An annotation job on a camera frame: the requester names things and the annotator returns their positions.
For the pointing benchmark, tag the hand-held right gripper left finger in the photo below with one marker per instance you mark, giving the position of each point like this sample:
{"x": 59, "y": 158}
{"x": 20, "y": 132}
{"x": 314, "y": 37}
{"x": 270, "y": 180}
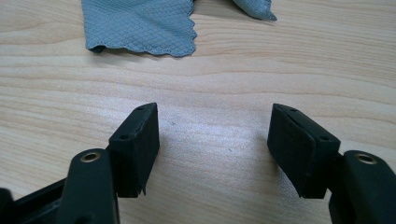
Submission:
{"x": 137, "y": 155}

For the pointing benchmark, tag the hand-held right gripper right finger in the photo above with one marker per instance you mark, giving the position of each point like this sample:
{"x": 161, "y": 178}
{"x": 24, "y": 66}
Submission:
{"x": 295, "y": 149}

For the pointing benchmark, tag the grey-blue textured cloth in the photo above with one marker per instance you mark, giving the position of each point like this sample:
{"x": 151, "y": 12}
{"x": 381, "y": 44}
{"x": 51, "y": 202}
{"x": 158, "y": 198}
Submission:
{"x": 140, "y": 25}

